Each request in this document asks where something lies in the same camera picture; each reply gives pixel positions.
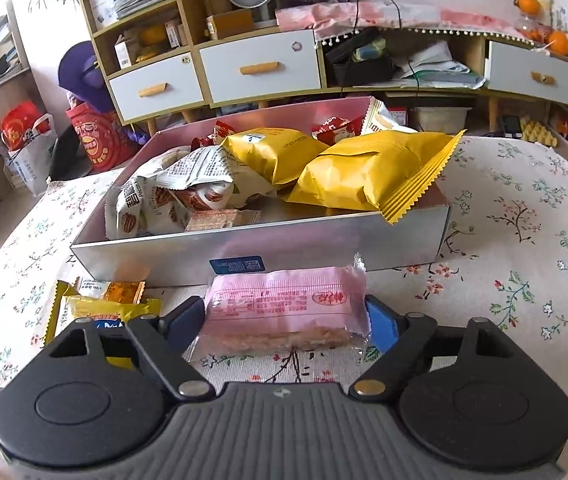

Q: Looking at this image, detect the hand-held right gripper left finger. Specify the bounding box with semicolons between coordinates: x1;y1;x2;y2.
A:
46;296;215;401

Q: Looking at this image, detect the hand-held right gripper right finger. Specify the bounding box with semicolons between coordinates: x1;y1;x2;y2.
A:
348;294;521;398

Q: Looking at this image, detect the pink snack packet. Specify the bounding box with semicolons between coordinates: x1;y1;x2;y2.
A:
184;255;372;365

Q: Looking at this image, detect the pink cardboard box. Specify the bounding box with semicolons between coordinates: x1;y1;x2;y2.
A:
70;96;452;288

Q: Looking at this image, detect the orange wafer packet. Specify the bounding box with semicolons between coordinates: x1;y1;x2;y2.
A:
184;208;262;233

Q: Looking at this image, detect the white and red snack packet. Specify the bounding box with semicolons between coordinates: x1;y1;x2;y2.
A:
104;180;189;241
164;182;237;221

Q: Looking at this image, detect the grey snack packet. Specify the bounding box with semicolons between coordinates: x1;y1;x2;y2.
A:
154;145;235;191

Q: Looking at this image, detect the small orange snack packet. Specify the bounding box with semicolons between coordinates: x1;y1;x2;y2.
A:
74;276;145;305

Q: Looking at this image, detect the yellow snack bar packet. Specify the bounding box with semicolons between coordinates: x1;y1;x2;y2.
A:
44;280;162;366

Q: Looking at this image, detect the floral cloth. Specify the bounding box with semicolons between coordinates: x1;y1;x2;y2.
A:
0;135;568;480

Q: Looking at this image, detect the black flat case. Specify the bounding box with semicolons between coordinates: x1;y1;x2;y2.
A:
46;125;84;183

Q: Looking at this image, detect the red round-print bag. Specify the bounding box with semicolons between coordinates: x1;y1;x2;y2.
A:
66;102;147;171

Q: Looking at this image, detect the clear storage bin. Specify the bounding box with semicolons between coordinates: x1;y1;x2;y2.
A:
409;105;467;133

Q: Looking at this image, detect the white paper bag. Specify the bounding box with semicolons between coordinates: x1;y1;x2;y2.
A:
6;114;59;196

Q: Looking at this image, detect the small white drawer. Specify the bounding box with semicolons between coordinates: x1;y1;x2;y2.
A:
108;52;205;123

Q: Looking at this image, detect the wide white drawer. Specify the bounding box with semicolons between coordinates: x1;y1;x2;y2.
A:
199;30;325;106

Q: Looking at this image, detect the yellow egg tray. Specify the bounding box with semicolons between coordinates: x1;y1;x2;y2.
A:
520;115;557;147

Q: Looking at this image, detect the black storage bin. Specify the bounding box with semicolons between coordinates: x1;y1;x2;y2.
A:
325;27;399;88

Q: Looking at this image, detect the red gift bag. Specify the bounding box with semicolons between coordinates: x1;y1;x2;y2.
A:
0;101;42;151

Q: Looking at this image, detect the pile of white bags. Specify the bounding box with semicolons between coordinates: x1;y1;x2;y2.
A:
394;40;487;88

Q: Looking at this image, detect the purple hat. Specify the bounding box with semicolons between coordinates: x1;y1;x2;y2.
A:
58;40;114;113

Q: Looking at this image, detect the yellow and blue cloth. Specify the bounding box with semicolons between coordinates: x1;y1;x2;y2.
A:
354;37;389;61

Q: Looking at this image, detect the white carton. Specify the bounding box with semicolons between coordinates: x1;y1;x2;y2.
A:
114;40;137;70

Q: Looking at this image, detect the yellow round object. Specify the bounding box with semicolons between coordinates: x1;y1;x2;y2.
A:
138;25;167;48

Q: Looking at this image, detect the wooden box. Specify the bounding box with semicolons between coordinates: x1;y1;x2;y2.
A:
205;9;255;41

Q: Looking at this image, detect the pink cloth with tassels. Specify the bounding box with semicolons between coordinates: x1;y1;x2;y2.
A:
275;1;535;43

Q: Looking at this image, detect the wooden cabinet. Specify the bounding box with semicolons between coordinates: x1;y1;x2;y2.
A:
78;0;568;136

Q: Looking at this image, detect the glass jar of oranges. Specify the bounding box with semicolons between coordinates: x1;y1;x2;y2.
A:
514;12;550;43

